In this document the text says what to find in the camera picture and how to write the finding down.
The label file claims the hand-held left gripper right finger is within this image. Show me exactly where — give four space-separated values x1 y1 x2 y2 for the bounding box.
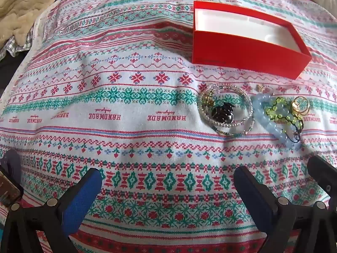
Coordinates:
233 166 337 253

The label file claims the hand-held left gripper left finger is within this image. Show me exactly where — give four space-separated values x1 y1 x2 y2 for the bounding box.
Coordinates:
0 167 102 253

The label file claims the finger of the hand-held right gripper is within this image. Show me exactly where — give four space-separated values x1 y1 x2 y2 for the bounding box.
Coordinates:
307 155 337 211

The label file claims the thin green beaded bracelet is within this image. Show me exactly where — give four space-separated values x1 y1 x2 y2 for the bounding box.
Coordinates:
207 82 255 137

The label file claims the pale blue bead bracelet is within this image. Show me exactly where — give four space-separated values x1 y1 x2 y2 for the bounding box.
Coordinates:
252 91 301 148

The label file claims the large gold ring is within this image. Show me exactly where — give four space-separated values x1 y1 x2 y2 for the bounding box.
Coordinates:
290 96 313 117

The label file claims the green bead black cord bracelet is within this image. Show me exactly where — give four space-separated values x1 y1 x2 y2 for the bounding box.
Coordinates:
265 97 304 141

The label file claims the black hair claw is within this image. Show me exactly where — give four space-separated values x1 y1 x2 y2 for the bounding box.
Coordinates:
211 102 237 121

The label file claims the white and green bead necklace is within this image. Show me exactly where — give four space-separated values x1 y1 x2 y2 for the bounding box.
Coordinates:
199 85 255 127

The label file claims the red cardboard box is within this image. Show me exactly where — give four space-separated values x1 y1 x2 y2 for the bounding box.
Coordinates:
192 1 313 81

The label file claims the dark device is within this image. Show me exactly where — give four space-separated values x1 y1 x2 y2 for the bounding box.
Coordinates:
0 150 24 209

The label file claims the patterned printed tablecloth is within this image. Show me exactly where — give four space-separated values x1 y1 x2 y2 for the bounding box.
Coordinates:
0 0 337 253

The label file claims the plaid cloth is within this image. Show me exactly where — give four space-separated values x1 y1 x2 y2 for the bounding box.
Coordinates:
0 26 36 56

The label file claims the beige quilted blanket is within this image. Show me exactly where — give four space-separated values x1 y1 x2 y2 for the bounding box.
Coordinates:
0 0 77 44

